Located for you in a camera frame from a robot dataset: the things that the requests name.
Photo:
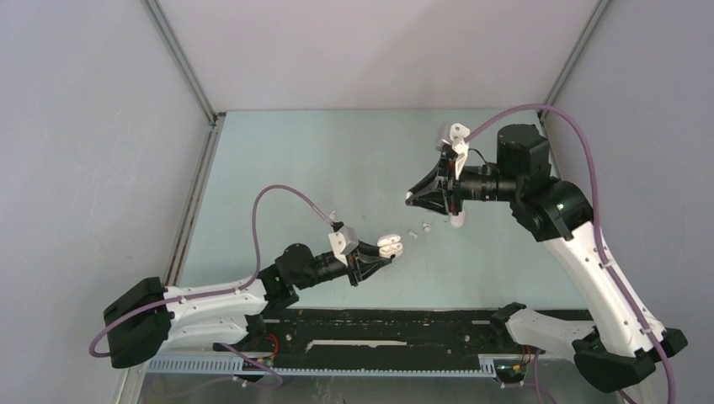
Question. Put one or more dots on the white case with black window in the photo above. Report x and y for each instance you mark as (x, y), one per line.
(390, 246)

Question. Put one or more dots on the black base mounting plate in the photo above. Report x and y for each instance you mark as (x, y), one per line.
(379, 339)

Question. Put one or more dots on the white cable duct rail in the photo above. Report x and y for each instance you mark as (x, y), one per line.
(224, 365)

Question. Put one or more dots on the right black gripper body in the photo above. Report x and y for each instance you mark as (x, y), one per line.
(454, 189)

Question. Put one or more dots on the right aluminium frame post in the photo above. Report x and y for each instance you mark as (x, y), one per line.
(587, 33)

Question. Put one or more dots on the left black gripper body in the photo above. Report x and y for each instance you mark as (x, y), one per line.
(353, 263)

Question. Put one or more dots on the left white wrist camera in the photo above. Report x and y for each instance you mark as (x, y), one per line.
(343, 241)

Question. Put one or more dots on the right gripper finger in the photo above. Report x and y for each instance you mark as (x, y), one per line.
(435, 181)
(434, 202)

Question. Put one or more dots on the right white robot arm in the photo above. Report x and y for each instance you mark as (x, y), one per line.
(622, 342)

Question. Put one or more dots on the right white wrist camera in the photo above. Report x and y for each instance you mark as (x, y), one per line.
(454, 136)

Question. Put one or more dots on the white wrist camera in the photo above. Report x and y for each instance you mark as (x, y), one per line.
(343, 241)
(454, 136)

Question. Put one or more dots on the aluminium frame post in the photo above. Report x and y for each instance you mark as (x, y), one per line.
(175, 49)
(587, 33)

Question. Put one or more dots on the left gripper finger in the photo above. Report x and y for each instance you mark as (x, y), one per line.
(368, 251)
(367, 266)

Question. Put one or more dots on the plain white oval case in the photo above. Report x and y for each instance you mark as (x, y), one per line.
(457, 220)

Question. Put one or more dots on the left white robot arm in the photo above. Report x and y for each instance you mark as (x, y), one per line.
(152, 318)

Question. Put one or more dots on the left aluminium frame post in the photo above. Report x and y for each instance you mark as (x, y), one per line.
(175, 49)

